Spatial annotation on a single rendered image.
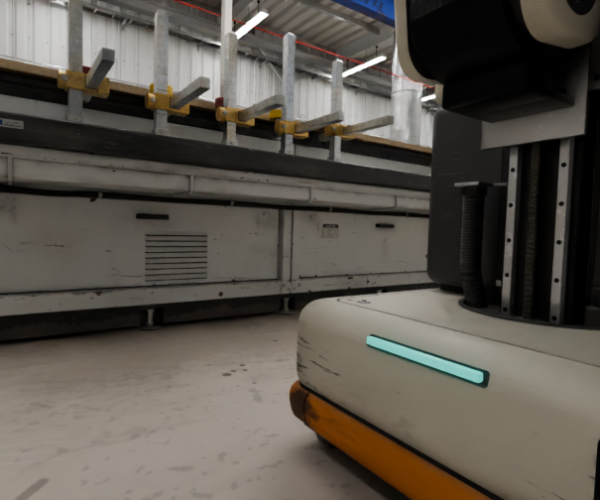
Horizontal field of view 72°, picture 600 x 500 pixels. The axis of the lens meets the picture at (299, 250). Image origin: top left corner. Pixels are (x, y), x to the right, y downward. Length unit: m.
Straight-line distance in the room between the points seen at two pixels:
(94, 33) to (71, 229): 7.84
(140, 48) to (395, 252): 7.77
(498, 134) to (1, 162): 1.24
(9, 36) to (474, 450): 8.96
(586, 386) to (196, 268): 1.51
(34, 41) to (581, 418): 9.00
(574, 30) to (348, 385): 0.56
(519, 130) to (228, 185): 1.07
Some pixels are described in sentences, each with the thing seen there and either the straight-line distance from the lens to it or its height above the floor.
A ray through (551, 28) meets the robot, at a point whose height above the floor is 0.65.
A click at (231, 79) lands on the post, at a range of 1.63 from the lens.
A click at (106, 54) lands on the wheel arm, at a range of 1.22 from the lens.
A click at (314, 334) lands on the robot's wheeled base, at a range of 0.74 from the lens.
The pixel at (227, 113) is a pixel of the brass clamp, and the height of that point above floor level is 0.81.
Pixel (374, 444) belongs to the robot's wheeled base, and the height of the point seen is 0.10.
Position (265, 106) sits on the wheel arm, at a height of 0.80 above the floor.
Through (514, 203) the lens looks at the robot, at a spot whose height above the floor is 0.46.
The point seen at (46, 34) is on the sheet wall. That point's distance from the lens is 9.18.
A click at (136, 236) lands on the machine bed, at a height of 0.36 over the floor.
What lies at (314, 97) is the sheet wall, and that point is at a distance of 11.17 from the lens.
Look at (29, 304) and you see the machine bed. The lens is 1.64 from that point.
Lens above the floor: 0.41
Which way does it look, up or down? 3 degrees down
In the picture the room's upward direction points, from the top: 2 degrees clockwise
